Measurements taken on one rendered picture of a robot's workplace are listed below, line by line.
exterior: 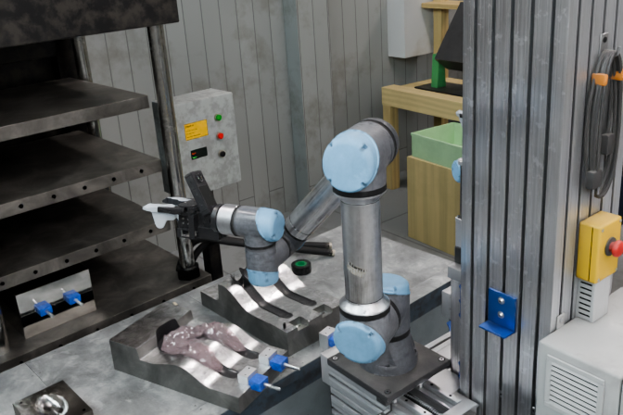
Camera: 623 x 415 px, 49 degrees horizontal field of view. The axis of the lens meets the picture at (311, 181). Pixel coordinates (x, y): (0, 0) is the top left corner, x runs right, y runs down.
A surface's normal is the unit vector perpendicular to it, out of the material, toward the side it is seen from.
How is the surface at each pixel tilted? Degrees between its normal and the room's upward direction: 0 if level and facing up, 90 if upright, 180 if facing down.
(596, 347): 0
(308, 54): 90
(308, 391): 90
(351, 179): 82
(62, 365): 0
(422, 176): 90
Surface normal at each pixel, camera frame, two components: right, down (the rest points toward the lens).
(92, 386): -0.07, -0.94
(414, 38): 0.62, 0.22
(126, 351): -0.51, 0.32
